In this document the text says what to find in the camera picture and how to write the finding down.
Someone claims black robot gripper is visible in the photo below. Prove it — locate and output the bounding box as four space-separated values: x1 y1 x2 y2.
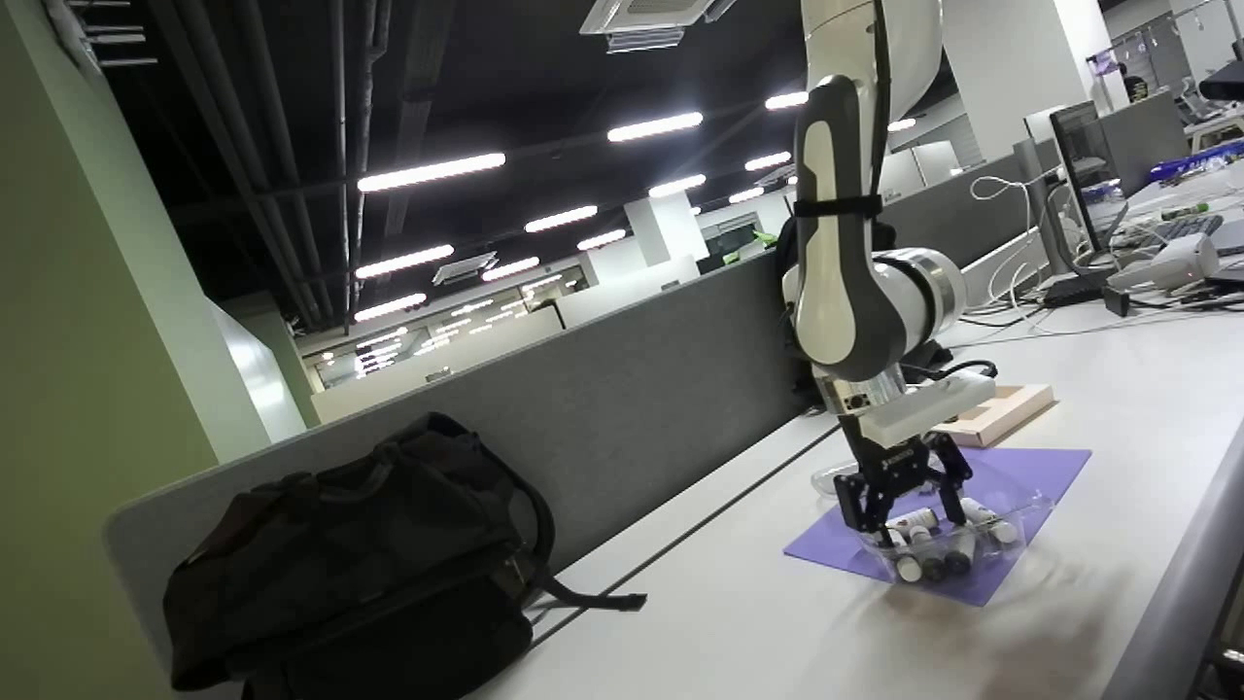
831 430 972 540

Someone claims small white labelled bottle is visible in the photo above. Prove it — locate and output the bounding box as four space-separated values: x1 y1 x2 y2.
896 556 931 582
936 545 976 577
897 509 942 545
980 518 1019 549

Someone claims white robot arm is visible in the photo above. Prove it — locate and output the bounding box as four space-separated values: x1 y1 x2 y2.
786 0 993 549

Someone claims clear plastic container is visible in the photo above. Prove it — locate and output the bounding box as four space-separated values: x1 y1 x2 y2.
814 469 1040 586

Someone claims purple mat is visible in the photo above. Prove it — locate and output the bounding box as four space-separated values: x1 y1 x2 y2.
783 443 1095 612

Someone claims grey desk divider panel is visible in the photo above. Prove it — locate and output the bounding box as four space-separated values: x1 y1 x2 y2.
100 255 831 650

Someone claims computer monitor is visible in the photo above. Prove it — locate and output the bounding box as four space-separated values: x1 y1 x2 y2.
1049 102 1130 313

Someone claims black backpack on table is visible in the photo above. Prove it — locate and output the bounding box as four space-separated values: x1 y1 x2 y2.
162 411 647 700

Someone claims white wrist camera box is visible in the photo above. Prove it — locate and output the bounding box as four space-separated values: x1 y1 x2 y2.
860 372 996 446

